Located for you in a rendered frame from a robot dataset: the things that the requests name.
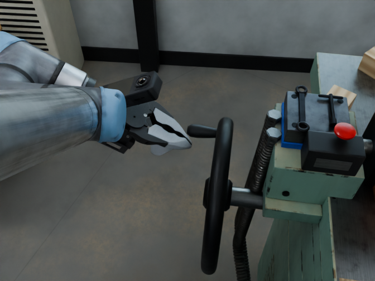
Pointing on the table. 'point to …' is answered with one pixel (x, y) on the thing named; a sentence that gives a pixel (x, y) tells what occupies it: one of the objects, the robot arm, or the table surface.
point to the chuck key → (331, 107)
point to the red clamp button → (345, 131)
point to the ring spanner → (302, 108)
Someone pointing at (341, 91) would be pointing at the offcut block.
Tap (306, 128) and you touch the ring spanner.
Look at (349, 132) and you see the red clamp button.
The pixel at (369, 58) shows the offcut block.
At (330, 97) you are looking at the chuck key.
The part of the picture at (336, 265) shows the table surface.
